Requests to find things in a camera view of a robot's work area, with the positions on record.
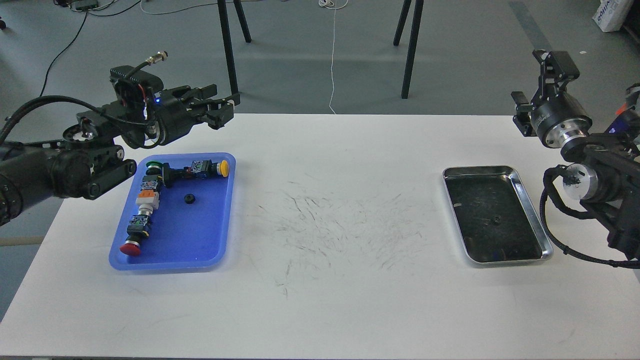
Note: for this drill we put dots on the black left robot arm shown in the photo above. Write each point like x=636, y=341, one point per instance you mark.
x=86, y=162

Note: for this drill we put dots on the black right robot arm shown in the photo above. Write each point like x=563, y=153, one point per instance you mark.
x=601, y=178

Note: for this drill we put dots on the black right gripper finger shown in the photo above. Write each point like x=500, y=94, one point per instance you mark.
x=557, y=69
x=522, y=117

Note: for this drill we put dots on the black table legs right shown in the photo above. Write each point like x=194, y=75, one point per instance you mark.
x=413, y=39

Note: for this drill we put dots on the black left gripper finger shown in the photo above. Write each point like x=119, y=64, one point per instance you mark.
x=187, y=94
x=216, y=113

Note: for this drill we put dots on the blue plastic tray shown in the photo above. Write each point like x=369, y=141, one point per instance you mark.
x=183, y=236

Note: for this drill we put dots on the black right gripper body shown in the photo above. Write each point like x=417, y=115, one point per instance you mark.
x=560, y=120

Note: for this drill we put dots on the industrial push button assembly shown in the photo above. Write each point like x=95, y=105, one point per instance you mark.
x=159, y=176

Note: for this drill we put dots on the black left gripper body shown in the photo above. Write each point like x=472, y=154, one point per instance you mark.
x=176, y=118

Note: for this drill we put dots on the silver metal tray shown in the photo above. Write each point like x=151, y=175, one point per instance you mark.
x=478, y=193

